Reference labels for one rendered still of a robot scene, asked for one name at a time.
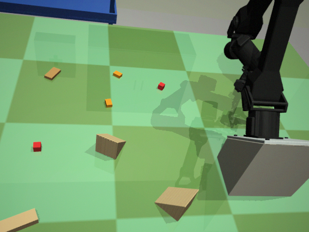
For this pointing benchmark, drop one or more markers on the small red block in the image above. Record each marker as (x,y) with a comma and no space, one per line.
(37,146)
(161,86)

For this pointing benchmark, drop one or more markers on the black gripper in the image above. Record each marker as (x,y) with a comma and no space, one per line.
(252,64)

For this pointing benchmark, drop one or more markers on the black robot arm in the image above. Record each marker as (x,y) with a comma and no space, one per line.
(263,86)

